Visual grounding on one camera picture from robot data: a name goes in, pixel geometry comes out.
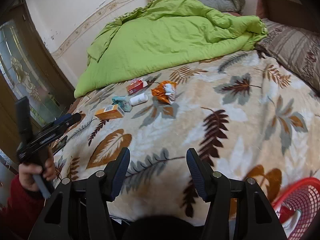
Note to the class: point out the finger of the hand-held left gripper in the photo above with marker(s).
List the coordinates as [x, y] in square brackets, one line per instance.
[66, 120]
[60, 143]

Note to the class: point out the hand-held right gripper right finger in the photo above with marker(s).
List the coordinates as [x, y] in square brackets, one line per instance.
[197, 175]

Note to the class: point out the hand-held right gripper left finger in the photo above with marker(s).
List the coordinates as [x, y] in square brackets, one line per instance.
[120, 172]

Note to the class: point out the orange cardboard box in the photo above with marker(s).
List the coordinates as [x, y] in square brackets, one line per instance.
[107, 113]

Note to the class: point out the teal packet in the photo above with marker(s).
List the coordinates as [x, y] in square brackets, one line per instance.
[122, 103]

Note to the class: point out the white plastic bottle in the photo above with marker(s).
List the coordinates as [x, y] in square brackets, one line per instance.
[138, 99]

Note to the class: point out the red and white box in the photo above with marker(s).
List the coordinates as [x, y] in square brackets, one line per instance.
[135, 87]

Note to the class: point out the orange wrapper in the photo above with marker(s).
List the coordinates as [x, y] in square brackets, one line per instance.
[160, 92]

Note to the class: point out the red plastic basket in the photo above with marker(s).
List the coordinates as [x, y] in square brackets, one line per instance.
[300, 192]

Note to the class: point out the person's left hand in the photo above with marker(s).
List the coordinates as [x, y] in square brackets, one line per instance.
[27, 177]

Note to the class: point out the wooden door with patterned glass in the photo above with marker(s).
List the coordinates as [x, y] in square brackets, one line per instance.
[25, 67]

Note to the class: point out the green quilt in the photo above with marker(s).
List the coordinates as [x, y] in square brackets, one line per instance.
[162, 37]

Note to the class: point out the striped brown pillow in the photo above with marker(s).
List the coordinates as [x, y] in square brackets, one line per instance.
[292, 47]

